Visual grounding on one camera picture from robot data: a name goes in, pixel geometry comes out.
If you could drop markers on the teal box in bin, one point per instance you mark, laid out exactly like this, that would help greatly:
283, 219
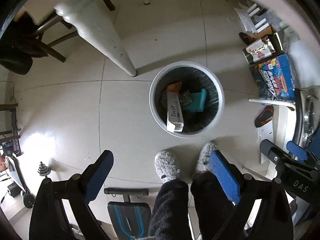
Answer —
197, 102

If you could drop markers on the right grey fuzzy slipper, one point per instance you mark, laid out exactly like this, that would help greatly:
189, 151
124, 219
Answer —
203, 162

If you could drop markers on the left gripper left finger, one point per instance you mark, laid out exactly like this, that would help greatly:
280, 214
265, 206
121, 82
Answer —
49, 219

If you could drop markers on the white table leg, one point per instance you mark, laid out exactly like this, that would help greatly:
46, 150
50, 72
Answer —
95, 26

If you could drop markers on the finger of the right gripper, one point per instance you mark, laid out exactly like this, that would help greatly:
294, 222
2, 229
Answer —
297, 151
275, 154

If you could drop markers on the white round trash bin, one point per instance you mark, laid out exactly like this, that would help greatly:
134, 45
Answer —
186, 78

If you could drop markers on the blue toy gun box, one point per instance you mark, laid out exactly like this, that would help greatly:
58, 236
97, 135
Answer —
274, 79

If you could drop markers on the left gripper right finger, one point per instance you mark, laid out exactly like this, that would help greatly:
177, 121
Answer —
273, 220

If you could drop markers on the white green printed box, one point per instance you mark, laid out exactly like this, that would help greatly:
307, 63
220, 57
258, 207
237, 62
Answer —
258, 50

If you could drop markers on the black blue weight bench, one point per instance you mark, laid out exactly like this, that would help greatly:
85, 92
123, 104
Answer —
130, 220

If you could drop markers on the black dumbbell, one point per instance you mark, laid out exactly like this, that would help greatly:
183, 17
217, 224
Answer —
43, 170

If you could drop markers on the red black slipper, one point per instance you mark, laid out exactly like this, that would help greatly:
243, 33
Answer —
265, 116

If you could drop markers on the white Doctor toothpaste box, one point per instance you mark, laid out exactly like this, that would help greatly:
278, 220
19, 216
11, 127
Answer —
175, 121

